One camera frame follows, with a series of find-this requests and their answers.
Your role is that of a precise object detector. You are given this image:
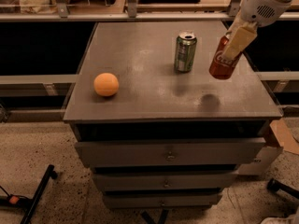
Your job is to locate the green soda can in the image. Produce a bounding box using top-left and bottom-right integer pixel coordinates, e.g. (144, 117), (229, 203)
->
(174, 31), (197, 72)

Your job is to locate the grey drawer cabinet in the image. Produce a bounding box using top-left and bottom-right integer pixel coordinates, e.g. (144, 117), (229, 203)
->
(64, 21), (280, 196)

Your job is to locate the bottom grey drawer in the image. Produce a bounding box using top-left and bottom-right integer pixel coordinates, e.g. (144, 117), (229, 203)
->
(103, 192), (222, 209)

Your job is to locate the top grey drawer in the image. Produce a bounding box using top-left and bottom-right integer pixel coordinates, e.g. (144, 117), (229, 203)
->
(75, 138), (265, 167)

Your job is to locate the grey drawer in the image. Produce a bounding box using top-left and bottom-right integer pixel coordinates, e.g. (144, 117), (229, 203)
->
(75, 138), (265, 167)
(93, 171), (237, 192)
(103, 192), (222, 209)

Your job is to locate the black caster leg right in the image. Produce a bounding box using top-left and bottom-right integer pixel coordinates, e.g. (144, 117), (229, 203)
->
(266, 178), (299, 199)

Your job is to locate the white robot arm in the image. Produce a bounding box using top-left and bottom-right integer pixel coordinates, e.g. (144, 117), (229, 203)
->
(222, 0), (292, 60)

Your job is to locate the red coke can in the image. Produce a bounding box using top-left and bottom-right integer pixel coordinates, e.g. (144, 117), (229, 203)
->
(209, 35), (242, 79)

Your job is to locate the metal shelf rail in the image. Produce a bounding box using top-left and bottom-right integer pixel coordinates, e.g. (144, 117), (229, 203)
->
(0, 0), (299, 22)

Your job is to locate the orange fruit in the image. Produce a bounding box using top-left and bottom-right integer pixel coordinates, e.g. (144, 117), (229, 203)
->
(93, 73), (119, 97)

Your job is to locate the black stand leg left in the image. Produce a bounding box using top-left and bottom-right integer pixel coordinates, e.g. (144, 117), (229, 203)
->
(0, 164), (59, 224)

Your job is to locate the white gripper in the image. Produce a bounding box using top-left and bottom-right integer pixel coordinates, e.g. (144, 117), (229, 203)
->
(222, 0), (292, 60)

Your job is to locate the cardboard piece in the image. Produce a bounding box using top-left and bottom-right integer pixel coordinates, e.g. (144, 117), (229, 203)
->
(270, 119), (299, 155)

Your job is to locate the middle grey drawer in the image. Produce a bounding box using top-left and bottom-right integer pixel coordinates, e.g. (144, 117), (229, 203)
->
(93, 171), (237, 192)

